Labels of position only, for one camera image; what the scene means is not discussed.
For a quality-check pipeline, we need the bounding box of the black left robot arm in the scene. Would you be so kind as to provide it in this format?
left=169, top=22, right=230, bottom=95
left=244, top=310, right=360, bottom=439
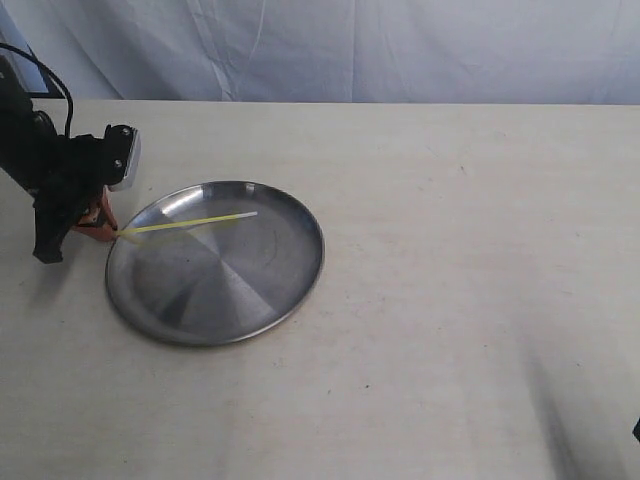
left=1, top=58, right=136, bottom=264

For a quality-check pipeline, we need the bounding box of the round steel plate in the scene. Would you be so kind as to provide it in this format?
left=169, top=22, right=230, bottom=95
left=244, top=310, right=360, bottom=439
left=105, top=181, right=325, bottom=347

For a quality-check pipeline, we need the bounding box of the white wrinkled backdrop cloth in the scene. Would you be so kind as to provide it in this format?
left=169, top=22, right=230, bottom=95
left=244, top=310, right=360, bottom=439
left=1, top=1, right=639, bottom=104

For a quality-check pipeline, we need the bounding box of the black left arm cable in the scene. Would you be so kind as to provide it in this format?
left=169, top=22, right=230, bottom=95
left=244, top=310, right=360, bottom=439
left=0, top=42, right=75, bottom=139

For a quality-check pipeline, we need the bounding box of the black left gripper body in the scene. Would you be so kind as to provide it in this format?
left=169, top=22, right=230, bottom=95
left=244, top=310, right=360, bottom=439
left=33, top=135, right=106, bottom=263

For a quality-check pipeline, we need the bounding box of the yellow thin stick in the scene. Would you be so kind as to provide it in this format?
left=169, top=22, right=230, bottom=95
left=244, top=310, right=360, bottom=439
left=115, top=211, right=258, bottom=238

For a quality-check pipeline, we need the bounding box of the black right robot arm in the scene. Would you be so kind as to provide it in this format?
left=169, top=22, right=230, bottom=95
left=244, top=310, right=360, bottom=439
left=632, top=418, right=640, bottom=442

